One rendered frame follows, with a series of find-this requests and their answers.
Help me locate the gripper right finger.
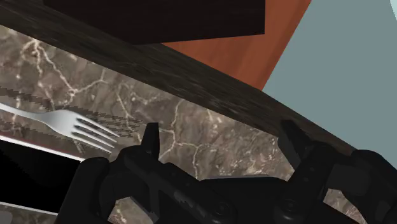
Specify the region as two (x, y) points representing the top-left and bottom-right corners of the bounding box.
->
(272, 118), (397, 224)

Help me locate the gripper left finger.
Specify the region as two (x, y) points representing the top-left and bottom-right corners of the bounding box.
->
(55, 122), (238, 224)

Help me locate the silver fork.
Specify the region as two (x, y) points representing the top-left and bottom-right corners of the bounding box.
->
(0, 102), (120, 154)

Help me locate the black tablet with white rim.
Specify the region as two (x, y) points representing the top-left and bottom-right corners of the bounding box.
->
(0, 133), (86, 216)

